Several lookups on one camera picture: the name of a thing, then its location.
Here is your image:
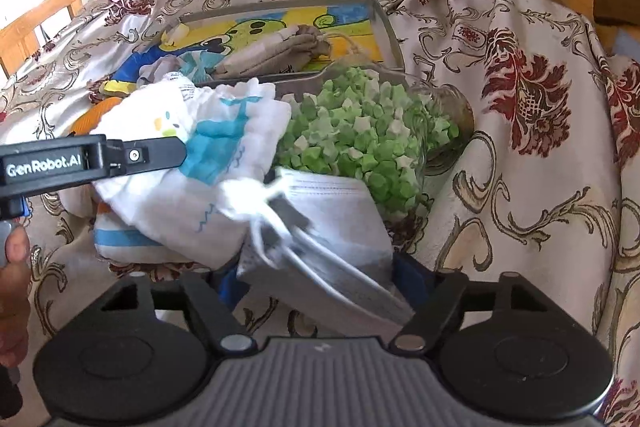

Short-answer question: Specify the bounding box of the person's left hand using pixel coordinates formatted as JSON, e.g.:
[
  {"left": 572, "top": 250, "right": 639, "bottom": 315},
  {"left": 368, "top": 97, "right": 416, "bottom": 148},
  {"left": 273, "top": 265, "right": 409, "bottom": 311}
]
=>
[{"left": 0, "top": 224, "right": 33, "bottom": 370}]

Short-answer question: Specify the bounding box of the jar of green paper stars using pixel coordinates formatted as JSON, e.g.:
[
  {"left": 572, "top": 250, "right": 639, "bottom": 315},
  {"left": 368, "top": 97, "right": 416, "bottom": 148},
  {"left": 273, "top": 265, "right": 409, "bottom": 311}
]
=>
[{"left": 272, "top": 59, "right": 476, "bottom": 228}]

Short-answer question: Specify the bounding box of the blue white printed cloth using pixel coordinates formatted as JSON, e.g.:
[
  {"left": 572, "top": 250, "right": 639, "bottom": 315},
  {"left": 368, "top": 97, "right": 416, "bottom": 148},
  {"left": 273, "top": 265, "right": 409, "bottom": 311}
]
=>
[{"left": 137, "top": 56, "right": 213, "bottom": 88}]

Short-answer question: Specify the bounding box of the grey face mask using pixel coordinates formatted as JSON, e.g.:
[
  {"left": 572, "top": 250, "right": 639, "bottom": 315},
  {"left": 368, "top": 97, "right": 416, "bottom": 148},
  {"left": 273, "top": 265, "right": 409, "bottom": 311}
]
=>
[{"left": 235, "top": 167, "right": 416, "bottom": 328}]

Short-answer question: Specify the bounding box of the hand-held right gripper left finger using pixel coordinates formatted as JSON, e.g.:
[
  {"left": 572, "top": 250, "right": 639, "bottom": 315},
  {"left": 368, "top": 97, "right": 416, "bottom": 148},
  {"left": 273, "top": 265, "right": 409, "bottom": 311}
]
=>
[{"left": 65, "top": 272, "right": 256, "bottom": 353}]

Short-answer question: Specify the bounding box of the blue yellow cloth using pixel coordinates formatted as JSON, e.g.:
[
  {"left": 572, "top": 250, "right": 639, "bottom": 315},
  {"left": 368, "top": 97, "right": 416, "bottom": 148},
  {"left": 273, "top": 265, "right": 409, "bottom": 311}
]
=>
[{"left": 87, "top": 52, "right": 151, "bottom": 105}]

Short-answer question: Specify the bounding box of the cartoon print tray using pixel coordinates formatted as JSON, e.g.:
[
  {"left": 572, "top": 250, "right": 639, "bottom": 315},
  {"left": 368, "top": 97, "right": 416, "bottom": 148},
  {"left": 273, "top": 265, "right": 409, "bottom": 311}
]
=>
[{"left": 160, "top": 0, "right": 406, "bottom": 88}]

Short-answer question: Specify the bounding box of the floral satin blanket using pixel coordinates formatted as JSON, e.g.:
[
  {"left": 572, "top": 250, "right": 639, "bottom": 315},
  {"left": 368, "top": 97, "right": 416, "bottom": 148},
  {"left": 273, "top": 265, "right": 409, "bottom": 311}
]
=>
[{"left": 0, "top": 0, "right": 640, "bottom": 427}]

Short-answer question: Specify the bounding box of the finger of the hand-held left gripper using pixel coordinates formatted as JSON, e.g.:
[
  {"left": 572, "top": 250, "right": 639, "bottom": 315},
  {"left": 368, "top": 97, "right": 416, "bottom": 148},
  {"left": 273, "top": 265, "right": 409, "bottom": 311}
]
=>
[{"left": 107, "top": 137, "right": 188, "bottom": 174}]

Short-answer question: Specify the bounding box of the white muslin towel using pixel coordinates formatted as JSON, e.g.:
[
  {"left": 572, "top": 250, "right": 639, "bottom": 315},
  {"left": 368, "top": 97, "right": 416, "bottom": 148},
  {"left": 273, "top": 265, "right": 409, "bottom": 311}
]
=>
[{"left": 92, "top": 77, "right": 293, "bottom": 270}]

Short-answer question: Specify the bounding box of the beige cloth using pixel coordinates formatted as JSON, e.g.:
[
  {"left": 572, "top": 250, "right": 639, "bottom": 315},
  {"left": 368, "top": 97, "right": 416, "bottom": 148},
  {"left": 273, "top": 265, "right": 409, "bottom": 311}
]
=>
[{"left": 212, "top": 24, "right": 371, "bottom": 80}]

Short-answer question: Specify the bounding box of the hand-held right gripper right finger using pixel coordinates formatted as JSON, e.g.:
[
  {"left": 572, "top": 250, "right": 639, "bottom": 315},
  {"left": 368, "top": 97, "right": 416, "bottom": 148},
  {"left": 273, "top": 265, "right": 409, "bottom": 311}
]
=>
[{"left": 392, "top": 254, "right": 576, "bottom": 353}]

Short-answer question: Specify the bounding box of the wooden bed rail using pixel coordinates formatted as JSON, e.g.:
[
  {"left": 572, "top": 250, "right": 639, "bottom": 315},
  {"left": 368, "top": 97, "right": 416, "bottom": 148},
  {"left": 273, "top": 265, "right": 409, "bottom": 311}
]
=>
[{"left": 0, "top": 0, "right": 113, "bottom": 78}]

